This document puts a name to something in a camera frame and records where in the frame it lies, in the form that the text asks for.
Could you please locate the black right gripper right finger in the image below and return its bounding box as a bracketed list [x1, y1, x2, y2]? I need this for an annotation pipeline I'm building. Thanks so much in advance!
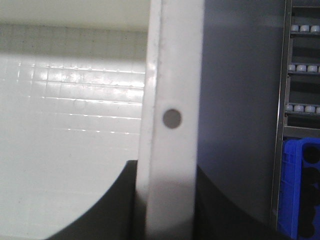
[194, 166, 289, 240]

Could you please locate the right shelf steel frame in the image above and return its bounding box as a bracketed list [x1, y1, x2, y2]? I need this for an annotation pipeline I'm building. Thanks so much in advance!
[270, 0, 320, 233]

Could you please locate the white plastic Totelife tote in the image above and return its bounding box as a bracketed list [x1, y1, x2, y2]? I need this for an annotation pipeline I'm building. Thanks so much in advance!
[0, 0, 205, 240]

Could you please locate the blue bin with black parts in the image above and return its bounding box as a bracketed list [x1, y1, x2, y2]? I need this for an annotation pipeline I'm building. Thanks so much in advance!
[277, 137, 320, 240]

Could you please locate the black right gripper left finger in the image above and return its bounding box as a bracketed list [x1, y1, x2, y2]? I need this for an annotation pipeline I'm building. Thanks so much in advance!
[49, 160, 137, 240]

